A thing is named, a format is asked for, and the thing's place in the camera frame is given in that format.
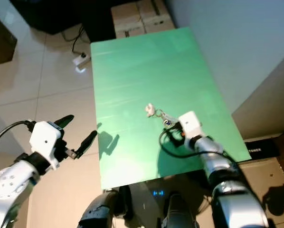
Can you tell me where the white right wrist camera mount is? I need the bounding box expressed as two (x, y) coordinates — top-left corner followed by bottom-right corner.
(178, 110), (204, 139)

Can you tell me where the brown cardboard box stack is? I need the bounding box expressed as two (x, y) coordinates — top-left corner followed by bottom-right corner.
(110, 0), (176, 39)

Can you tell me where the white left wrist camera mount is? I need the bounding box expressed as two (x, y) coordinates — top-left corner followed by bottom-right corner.
(28, 121), (65, 172)

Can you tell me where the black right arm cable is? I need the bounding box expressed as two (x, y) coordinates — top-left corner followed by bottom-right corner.
(158, 126), (237, 161)

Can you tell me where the plain brown cardboard box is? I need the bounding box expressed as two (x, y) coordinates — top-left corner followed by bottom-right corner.
(238, 132), (284, 228)

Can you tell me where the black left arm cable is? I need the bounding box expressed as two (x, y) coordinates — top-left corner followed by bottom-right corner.
(0, 120), (37, 152)

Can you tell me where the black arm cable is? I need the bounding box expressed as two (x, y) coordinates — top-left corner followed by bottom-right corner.
(158, 126), (237, 161)
(0, 120), (37, 152)

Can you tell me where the black right robot leg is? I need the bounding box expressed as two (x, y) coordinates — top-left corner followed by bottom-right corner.
(161, 192), (202, 228)

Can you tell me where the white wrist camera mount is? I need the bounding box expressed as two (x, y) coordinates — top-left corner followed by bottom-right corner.
(178, 110), (204, 139)
(28, 121), (65, 172)

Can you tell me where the white figurine keychain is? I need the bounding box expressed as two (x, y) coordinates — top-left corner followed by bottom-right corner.
(144, 103), (180, 127)

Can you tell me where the black box with white print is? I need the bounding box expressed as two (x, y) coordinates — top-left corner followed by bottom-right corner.
(243, 137), (281, 161)

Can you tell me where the black robot leg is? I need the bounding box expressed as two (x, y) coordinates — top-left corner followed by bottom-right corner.
(78, 185), (131, 228)
(161, 192), (202, 228)

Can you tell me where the black power strip cable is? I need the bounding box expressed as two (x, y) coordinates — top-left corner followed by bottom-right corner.
(61, 26), (88, 57)

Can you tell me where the green corrugated table board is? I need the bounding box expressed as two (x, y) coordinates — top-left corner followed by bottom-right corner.
(90, 27), (255, 191)

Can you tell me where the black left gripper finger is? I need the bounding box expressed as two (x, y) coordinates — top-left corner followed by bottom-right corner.
(54, 114), (75, 129)
(77, 130), (98, 160)

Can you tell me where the black left robot leg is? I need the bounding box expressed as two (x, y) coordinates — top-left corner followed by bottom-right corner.
(78, 185), (131, 228)

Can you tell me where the white power strip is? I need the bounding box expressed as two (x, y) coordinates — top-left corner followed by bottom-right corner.
(72, 52), (92, 68)

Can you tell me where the black furniture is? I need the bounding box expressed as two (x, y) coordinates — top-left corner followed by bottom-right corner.
(9, 0), (114, 46)

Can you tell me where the dark brown cabinet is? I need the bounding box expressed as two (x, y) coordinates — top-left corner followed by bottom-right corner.
(0, 5), (19, 67)

